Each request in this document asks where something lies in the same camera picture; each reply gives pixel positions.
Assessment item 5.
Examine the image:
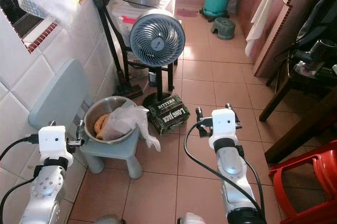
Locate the orange bread in bowl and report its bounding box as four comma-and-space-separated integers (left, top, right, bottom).
94, 113, 111, 138

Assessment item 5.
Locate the grey plastic child chair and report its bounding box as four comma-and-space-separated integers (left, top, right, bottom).
28, 58, 143, 180

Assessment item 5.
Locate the green printed carton box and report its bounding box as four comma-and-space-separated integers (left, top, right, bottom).
146, 94, 192, 135

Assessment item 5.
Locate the small steel bowl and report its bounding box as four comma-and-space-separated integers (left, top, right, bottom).
83, 96, 138, 144

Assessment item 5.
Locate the clear plastic bag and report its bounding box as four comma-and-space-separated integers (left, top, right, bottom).
99, 100, 162, 153

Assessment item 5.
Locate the dark wooden table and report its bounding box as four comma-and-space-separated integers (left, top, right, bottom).
259, 74, 337, 165

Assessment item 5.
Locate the small green plastic stool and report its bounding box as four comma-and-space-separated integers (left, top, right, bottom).
210, 17, 237, 41

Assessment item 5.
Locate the grey left robot foot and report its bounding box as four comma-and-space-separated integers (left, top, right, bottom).
92, 214, 123, 224

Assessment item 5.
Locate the grey robot foot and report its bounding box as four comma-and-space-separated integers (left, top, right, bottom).
92, 214, 123, 224
177, 212, 207, 224

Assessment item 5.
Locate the grey round standing fan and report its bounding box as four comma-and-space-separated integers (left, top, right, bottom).
128, 8, 186, 108

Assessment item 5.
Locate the pink kitchen cabinet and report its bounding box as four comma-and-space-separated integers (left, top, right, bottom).
236, 0, 323, 78

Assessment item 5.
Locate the white hanging towel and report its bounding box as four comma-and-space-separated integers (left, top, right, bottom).
244, 0, 286, 57

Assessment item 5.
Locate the grey right robot foot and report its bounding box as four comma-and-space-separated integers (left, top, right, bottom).
177, 212, 207, 224

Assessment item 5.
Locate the black stick vacuum cleaner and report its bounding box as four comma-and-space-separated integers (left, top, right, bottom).
86, 0, 144, 99

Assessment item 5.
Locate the red plastic stool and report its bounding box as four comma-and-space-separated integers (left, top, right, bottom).
268, 140, 337, 224

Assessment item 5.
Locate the white plastic storage container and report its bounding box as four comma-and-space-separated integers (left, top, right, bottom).
102, 0, 180, 52

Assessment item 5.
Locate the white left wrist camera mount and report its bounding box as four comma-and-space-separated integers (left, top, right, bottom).
38, 125, 74, 168

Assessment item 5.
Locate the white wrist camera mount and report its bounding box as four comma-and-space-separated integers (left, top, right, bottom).
208, 108, 239, 150
38, 125, 74, 168

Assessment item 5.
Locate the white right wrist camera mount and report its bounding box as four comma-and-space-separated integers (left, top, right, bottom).
208, 108, 239, 150

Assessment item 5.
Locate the long black right arm cable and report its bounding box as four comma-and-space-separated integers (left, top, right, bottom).
183, 121, 265, 215

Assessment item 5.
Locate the long black arm cable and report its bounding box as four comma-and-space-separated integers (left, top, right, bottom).
0, 135, 41, 162
183, 121, 265, 215

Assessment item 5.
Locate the long black left arm cable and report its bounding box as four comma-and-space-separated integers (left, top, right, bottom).
0, 135, 41, 162

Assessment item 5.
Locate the short black right arm cable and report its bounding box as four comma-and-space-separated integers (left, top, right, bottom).
239, 151, 267, 215

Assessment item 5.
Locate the short black arm cable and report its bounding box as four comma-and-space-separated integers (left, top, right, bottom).
239, 151, 267, 215
0, 177, 41, 217

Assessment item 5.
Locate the short black left arm cable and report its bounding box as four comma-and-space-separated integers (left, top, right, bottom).
0, 177, 41, 217

